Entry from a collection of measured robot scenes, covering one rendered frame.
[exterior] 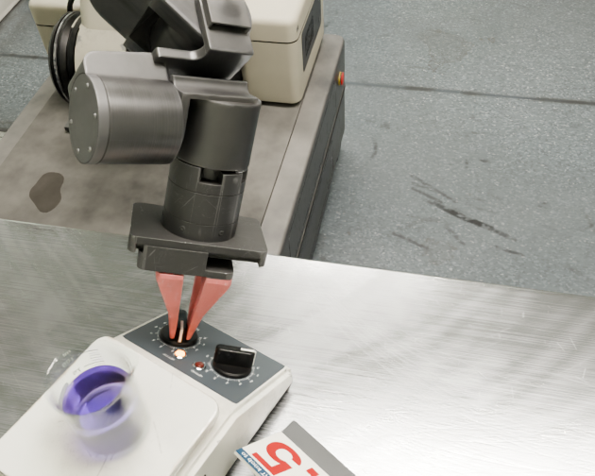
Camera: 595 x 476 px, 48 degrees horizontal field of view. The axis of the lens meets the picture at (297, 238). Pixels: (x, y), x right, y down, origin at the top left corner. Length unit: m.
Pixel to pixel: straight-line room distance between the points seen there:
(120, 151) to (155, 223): 0.09
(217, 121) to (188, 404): 0.20
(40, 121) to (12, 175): 0.17
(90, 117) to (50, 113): 1.17
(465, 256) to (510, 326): 1.04
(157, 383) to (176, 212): 0.13
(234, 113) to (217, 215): 0.08
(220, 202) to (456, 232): 1.28
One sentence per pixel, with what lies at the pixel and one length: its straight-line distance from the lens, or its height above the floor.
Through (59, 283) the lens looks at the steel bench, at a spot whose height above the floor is 0.75.
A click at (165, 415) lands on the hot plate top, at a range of 0.50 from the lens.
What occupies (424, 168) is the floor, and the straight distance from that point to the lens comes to 1.87.
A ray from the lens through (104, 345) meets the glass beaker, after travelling 0.45.
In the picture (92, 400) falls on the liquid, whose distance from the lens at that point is 0.47.
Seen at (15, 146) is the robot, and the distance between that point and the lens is 1.55.
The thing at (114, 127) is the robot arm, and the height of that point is 1.01.
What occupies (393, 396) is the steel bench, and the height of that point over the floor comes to 0.75.
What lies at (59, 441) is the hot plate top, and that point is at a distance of 0.51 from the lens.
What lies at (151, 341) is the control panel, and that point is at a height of 0.81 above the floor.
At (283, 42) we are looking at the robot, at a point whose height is 0.53.
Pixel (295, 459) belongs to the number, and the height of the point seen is 0.76.
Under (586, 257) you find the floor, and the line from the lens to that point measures 1.74.
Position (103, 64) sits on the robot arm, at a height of 1.03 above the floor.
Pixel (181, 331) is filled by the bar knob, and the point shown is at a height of 0.82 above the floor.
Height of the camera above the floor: 1.27
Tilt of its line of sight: 49 degrees down
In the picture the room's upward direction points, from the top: 5 degrees counter-clockwise
